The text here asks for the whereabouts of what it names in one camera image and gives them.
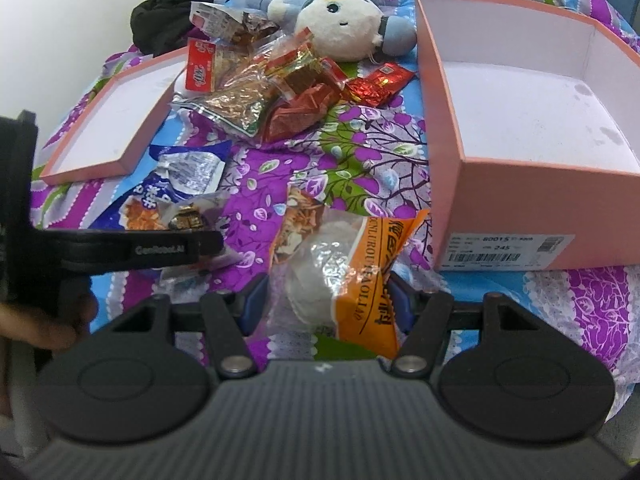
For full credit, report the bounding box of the blue white snack packet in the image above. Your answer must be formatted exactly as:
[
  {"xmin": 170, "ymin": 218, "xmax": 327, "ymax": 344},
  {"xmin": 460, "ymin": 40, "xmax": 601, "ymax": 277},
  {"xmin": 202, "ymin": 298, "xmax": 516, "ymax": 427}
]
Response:
[{"xmin": 90, "ymin": 140, "xmax": 232, "ymax": 231}]

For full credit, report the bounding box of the orange clear bun snack packet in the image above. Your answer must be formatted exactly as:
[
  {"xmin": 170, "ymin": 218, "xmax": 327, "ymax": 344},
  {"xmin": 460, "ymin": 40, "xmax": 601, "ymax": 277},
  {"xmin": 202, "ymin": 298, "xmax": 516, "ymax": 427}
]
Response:
[{"xmin": 267, "ymin": 186, "xmax": 428, "ymax": 359}]

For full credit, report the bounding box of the clear green-edged snack packet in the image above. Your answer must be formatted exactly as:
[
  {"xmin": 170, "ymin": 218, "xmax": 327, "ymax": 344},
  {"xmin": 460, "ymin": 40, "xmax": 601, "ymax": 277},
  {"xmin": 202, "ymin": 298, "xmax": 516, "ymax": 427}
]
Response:
[{"xmin": 171, "ymin": 78, "xmax": 277, "ymax": 144}]

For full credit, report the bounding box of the person's left hand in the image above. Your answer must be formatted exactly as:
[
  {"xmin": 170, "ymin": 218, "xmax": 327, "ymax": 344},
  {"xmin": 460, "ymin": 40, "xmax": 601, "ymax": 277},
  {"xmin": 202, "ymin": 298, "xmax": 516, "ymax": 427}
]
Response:
[{"xmin": 1, "ymin": 292, "xmax": 99, "ymax": 420}]

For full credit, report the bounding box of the pink box lid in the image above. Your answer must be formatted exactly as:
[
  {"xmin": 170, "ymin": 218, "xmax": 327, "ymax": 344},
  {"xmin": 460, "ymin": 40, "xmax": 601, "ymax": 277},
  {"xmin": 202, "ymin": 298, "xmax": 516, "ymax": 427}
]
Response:
[{"xmin": 40, "ymin": 48, "xmax": 188, "ymax": 185}]

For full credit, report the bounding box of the purple floral bed quilt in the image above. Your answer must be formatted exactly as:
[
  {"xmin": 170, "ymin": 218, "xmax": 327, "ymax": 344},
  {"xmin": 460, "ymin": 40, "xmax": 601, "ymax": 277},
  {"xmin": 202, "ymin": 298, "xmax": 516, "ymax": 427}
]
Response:
[{"xmin": 32, "ymin": 0, "xmax": 639, "ymax": 417}]

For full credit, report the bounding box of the dark red snack packet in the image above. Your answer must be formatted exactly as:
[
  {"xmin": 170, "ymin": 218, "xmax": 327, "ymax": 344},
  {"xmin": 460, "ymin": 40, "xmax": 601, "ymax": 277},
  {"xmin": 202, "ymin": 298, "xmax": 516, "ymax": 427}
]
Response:
[{"xmin": 260, "ymin": 82, "xmax": 341, "ymax": 144}]

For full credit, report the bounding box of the red white snack packet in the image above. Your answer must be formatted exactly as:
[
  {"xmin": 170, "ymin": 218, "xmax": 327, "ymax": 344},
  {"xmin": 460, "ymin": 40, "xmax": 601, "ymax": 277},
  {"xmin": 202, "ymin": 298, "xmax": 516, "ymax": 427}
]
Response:
[{"xmin": 186, "ymin": 38, "xmax": 216, "ymax": 92}]

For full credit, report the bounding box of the pink cardboard box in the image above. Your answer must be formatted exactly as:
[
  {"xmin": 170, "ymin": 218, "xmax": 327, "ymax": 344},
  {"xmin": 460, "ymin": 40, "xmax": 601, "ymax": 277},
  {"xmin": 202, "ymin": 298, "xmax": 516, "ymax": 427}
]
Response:
[{"xmin": 416, "ymin": 0, "xmax": 639, "ymax": 271}]

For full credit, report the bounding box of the shiny red snack packet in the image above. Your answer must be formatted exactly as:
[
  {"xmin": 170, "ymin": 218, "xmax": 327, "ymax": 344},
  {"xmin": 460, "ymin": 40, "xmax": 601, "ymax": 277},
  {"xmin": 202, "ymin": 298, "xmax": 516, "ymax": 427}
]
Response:
[{"xmin": 343, "ymin": 62, "xmax": 416, "ymax": 107}]

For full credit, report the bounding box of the clear brown snack packet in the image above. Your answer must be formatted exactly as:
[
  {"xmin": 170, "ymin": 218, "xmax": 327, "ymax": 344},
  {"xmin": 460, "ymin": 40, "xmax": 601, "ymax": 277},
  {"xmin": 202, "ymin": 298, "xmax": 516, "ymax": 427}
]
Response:
[{"xmin": 190, "ymin": 1, "xmax": 280, "ymax": 47}]

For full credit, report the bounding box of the blue white plush toy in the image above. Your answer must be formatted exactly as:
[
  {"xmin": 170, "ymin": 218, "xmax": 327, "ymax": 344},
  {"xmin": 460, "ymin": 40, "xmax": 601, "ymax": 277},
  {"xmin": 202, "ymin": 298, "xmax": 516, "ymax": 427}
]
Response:
[{"xmin": 266, "ymin": 0, "xmax": 418, "ymax": 62}]

